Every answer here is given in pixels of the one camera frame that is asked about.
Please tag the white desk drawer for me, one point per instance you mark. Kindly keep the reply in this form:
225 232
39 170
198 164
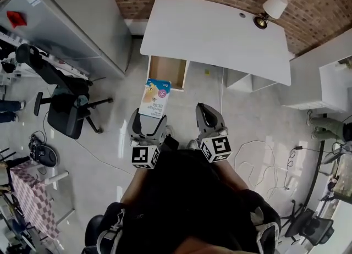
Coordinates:
166 68

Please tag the checkered cloth table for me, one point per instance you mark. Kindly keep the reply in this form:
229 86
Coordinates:
34 198

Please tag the person's black clothing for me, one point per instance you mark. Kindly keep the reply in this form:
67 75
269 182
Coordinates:
187 200

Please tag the person's right shoe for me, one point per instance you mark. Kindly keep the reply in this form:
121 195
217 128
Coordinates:
192 144

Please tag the small yellow floor item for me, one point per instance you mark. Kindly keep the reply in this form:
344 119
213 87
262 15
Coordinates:
207 72

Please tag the small blue white item box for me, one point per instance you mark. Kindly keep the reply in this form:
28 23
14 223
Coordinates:
154 99

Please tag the red sticker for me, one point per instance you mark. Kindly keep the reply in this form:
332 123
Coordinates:
16 19

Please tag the grey refrigerator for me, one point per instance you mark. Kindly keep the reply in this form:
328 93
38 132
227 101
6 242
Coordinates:
71 19

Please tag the person's left shoe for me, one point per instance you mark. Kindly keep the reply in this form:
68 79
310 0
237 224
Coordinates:
169 131

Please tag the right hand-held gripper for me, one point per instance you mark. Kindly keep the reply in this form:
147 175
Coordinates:
217 145

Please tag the person's right forearm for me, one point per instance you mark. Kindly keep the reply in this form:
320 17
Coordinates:
231 173

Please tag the white shade table lamp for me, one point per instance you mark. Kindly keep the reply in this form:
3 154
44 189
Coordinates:
275 5

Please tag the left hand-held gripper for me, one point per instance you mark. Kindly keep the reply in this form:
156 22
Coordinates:
144 155

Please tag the white desk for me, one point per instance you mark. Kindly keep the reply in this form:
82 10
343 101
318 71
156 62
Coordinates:
209 38

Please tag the white open shelf unit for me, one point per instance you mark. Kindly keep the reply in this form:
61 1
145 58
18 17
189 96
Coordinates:
242 81

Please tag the white cabinet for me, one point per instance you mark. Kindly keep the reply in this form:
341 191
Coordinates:
310 82

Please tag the person's left forearm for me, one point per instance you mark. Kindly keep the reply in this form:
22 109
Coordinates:
134 182

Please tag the person's shoe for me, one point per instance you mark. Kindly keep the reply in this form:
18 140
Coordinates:
169 131
192 144

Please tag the black mesh office chair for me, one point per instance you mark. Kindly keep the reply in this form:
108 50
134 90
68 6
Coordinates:
313 225

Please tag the black round floor device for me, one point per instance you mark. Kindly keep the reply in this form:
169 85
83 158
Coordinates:
45 154

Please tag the white cluttered table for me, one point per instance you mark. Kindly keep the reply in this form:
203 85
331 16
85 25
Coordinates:
68 67

